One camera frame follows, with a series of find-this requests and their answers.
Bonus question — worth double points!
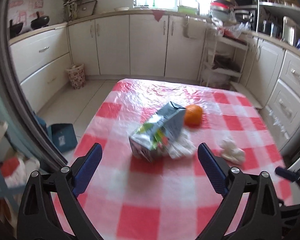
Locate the grey green milk carton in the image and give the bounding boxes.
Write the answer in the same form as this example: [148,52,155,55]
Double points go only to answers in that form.
[129,101,186,162]

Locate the white kitchen cabinets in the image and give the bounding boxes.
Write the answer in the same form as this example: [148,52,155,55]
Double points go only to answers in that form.
[10,12,300,151]

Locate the white tissue ball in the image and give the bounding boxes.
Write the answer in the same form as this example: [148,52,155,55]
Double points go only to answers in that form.
[219,137,245,165]

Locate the blue dustpan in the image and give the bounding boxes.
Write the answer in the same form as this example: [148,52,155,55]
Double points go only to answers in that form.
[47,124,78,153]

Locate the orange fruit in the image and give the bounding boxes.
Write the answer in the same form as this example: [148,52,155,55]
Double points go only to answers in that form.
[184,105,203,127]

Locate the red white checkered tablecloth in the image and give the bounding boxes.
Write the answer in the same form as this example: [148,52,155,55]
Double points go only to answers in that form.
[51,77,294,240]

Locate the floral waste basket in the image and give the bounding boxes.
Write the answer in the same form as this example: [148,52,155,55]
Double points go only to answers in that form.
[65,64,85,89]

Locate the white open shelf trolley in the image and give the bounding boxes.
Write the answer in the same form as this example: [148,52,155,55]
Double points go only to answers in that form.
[198,28,249,88]

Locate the black wok on counter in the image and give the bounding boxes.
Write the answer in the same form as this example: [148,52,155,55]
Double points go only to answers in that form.
[31,11,50,30]

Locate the green basin on counter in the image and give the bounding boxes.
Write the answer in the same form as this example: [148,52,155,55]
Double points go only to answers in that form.
[178,5,198,15]

